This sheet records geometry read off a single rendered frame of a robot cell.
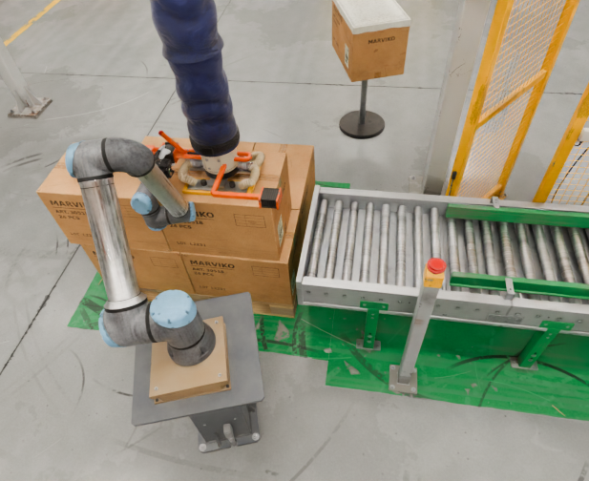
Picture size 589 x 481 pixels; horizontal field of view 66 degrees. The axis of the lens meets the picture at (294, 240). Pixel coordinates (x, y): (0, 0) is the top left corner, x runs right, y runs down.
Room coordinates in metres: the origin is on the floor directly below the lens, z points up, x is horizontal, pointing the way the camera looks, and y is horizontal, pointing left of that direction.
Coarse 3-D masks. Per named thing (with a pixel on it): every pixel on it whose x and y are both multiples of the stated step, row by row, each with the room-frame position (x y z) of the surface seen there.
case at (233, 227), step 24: (264, 168) 1.75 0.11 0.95; (288, 192) 1.82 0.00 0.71; (216, 216) 1.54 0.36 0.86; (240, 216) 1.51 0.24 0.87; (264, 216) 1.48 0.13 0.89; (288, 216) 1.76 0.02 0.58; (168, 240) 1.61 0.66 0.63; (192, 240) 1.58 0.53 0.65; (216, 240) 1.55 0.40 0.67; (240, 240) 1.52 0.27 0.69; (264, 240) 1.49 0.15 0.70
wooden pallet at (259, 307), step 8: (144, 288) 1.67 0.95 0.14; (152, 296) 1.69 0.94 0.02; (192, 296) 1.60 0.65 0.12; (200, 296) 1.58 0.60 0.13; (208, 296) 1.57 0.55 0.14; (256, 304) 1.56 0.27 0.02; (264, 304) 1.55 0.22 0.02; (272, 304) 1.48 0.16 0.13; (280, 304) 1.47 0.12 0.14; (288, 304) 1.46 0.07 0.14; (296, 304) 1.53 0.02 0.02; (256, 312) 1.50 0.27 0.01; (264, 312) 1.49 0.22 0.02; (272, 312) 1.48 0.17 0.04; (280, 312) 1.47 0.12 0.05; (288, 312) 1.46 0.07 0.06
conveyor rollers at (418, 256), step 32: (320, 224) 1.70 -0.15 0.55; (352, 224) 1.68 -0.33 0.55; (384, 224) 1.66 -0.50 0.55; (416, 224) 1.64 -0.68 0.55; (448, 224) 1.62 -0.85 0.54; (480, 224) 1.61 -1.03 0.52; (352, 256) 1.47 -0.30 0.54; (384, 256) 1.44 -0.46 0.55; (416, 256) 1.42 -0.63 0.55; (512, 256) 1.36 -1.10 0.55; (544, 256) 1.34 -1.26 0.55; (576, 256) 1.34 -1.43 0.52
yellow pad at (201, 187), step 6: (198, 180) 1.68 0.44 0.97; (204, 180) 1.65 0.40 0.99; (228, 180) 1.66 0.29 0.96; (234, 180) 1.66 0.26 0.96; (240, 180) 1.66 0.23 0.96; (186, 186) 1.65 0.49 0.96; (192, 186) 1.64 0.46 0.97; (198, 186) 1.64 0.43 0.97; (204, 186) 1.63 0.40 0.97; (228, 186) 1.62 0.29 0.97; (234, 186) 1.61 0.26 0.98; (252, 186) 1.61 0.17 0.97; (186, 192) 1.62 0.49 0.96; (192, 192) 1.61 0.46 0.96; (198, 192) 1.61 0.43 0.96; (204, 192) 1.60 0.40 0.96; (234, 192) 1.58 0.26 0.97; (240, 192) 1.57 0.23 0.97; (246, 192) 1.57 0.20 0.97; (252, 192) 1.58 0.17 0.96
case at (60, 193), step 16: (64, 160) 1.97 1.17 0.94; (48, 176) 1.85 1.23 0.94; (64, 176) 1.84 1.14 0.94; (128, 176) 1.79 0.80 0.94; (48, 192) 1.73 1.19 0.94; (64, 192) 1.72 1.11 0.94; (80, 192) 1.70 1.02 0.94; (128, 192) 1.67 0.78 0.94; (48, 208) 1.74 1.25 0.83; (64, 208) 1.72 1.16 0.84; (80, 208) 1.69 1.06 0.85; (128, 208) 1.63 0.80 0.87; (64, 224) 1.73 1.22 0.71; (80, 224) 1.71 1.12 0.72; (128, 224) 1.64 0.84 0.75; (144, 224) 1.62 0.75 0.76; (80, 240) 1.72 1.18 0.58; (128, 240) 1.66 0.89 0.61; (144, 240) 1.63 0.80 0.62; (160, 240) 1.61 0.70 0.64
